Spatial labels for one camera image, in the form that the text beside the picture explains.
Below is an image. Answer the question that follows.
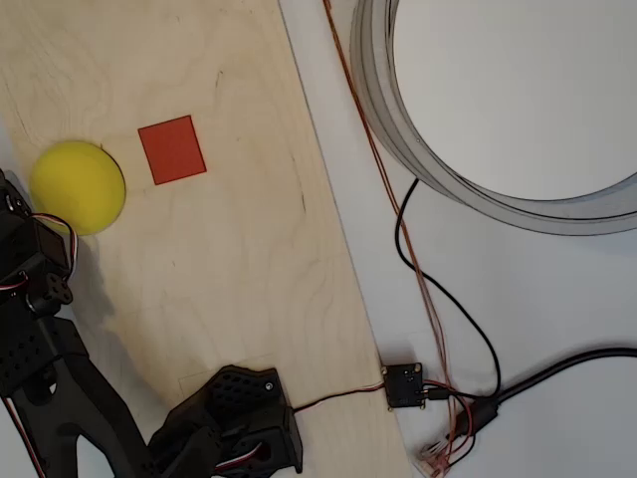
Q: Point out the yellow round sponge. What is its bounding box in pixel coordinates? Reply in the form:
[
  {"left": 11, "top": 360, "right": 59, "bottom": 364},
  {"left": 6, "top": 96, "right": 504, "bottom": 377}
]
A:
[{"left": 28, "top": 140, "right": 127, "bottom": 237}]

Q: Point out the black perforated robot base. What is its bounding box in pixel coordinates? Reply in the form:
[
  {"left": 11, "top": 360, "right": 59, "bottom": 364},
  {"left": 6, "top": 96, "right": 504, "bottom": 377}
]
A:
[{"left": 203, "top": 365, "right": 305, "bottom": 474}]

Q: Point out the red paper square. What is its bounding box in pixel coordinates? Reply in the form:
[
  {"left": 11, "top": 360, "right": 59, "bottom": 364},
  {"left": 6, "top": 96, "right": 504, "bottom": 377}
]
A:
[{"left": 137, "top": 115, "right": 208, "bottom": 186}]

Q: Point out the light plywood board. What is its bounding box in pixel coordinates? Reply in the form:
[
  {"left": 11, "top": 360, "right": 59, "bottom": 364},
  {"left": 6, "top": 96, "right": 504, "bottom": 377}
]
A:
[{"left": 0, "top": 0, "right": 414, "bottom": 478}]

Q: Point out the red white black servo lead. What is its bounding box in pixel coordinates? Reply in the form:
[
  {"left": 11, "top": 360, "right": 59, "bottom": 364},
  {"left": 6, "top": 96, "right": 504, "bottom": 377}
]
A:
[{"left": 291, "top": 380, "right": 387, "bottom": 412}]

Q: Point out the large grey round drum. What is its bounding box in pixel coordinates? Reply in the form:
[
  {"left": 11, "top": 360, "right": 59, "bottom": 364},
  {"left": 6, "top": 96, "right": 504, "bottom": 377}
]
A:
[{"left": 349, "top": 0, "right": 637, "bottom": 237}]

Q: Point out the small black controller board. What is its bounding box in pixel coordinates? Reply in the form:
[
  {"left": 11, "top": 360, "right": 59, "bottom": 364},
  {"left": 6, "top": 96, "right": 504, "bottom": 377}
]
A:
[{"left": 380, "top": 361, "right": 429, "bottom": 412}]

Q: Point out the wrist servo wire loop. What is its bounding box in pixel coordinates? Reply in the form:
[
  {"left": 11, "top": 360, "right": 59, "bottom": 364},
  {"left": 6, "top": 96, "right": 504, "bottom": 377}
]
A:
[{"left": 0, "top": 271, "right": 30, "bottom": 298}]

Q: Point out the gripper servo wire loop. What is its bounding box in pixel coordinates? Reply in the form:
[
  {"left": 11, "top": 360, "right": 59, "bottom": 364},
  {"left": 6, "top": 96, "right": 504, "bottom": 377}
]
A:
[{"left": 29, "top": 212, "right": 80, "bottom": 280}]

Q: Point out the upper arm servo wire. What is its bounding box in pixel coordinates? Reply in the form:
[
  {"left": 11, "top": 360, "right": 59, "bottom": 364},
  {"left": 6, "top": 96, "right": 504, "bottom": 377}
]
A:
[{"left": 0, "top": 395, "right": 49, "bottom": 477}]

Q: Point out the base servo wire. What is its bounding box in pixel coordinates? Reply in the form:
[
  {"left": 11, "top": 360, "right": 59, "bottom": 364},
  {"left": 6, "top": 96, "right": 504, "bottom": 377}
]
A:
[{"left": 214, "top": 441, "right": 274, "bottom": 472}]

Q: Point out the thin orange wire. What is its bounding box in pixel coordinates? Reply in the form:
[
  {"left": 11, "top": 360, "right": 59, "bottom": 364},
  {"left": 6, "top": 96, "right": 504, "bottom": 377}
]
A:
[{"left": 320, "top": 0, "right": 467, "bottom": 472}]

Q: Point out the thin black cable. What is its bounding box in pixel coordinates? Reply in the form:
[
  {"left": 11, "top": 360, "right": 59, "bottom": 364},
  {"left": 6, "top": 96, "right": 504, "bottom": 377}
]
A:
[{"left": 394, "top": 178, "right": 502, "bottom": 402}]

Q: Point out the clear wire connector block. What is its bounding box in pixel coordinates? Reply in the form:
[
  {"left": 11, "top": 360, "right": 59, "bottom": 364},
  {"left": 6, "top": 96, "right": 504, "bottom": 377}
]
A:
[{"left": 415, "top": 440, "right": 455, "bottom": 477}]

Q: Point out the black inline cable plug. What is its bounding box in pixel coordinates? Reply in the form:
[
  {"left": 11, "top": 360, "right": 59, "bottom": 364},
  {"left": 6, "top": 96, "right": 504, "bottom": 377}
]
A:
[{"left": 455, "top": 397, "right": 502, "bottom": 439}]

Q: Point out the thick black power cable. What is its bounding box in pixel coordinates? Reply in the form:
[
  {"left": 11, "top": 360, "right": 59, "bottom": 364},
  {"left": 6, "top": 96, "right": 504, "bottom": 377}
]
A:
[{"left": 490, "top": 347, "right": 637, "bottom": 404}]

